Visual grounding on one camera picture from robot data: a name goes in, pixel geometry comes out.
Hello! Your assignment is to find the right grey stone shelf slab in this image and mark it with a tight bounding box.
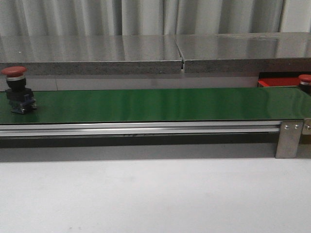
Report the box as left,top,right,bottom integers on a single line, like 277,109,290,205
175,32,311,73

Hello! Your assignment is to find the red plastic tray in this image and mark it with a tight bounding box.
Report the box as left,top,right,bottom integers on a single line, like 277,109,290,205
258,77,300,89

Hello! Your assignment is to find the steel end bracket plate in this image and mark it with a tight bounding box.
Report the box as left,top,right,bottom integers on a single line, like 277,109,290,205
302,118,311,135

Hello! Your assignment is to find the steel conveyor support bracket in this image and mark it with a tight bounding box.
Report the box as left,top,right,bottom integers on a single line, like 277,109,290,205
275,120,303,159

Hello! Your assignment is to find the green conveyor belt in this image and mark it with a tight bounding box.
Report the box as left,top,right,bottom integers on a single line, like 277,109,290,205
0,87,311,124

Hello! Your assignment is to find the left grey stone shelf slab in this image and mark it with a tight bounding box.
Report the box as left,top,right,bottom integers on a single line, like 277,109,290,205
0,35,182,75

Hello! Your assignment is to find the red mushroom push button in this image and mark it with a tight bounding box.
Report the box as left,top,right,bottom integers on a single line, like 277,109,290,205
298,74,311,95

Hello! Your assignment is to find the grey pleated curtain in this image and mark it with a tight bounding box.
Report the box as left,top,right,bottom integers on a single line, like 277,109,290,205
0,0,311,36

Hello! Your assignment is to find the aluminium conveyor side rail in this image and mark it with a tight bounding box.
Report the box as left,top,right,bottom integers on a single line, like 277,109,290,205
0,120,281,137

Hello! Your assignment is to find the grey stone shelf slab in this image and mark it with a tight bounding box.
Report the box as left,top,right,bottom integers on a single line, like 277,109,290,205
0,35,182,75
175,32,311,73

